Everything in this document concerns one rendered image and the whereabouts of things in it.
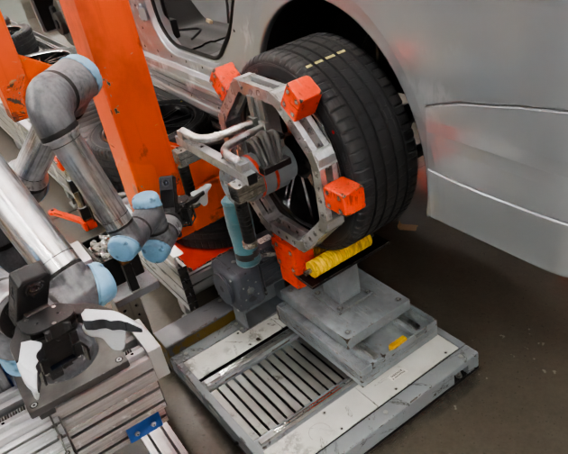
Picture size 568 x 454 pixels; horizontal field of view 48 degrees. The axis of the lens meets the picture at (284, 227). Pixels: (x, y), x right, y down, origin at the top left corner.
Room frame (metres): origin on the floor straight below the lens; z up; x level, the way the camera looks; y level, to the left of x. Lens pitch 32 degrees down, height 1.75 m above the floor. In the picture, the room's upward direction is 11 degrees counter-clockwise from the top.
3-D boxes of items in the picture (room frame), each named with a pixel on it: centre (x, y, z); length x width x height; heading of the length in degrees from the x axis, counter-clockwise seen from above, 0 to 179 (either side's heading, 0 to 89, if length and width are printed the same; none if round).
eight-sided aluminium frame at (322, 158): (1.79, -0.02, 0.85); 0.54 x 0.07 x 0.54; 30
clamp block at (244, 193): (1.54, 0.08, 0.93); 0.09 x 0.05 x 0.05; 120
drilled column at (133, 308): (2.05, 0.67, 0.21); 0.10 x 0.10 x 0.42; 30
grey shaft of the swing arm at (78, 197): (3.07, 1.03, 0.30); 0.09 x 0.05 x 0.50; 30
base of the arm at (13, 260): (1.55, 0.77, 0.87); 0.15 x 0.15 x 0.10
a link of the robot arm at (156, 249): (1.54, 0.35, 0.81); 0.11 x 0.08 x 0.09; 165
